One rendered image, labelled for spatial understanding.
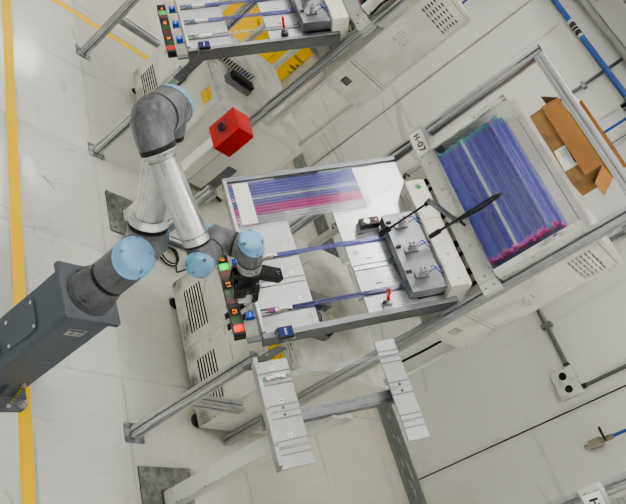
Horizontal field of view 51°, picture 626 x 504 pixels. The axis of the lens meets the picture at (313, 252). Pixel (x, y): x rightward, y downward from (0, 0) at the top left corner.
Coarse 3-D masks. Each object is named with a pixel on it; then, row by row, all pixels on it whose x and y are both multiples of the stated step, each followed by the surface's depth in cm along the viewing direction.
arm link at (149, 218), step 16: (176, 96) 172; (176, 112) 169; (192, 112) 180; (176, 128) 172; (144, 160) 181; (144, 176) 183; (144, 192) 185; (144, 208) 187; (160, 208) 188; (128, 224) 191; (144, 224) 189; (160, 224) 191; (160, 240) 192
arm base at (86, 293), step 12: (72, 276) 186; (84, 276) 184; (72, 288) 184; (84, 288) 183; (96, 288) 183; (72, 300) 185; (84, 300) 185; (96, 300) 184; (108, 300) 186; (84, 312) 186; (96, 312) 187
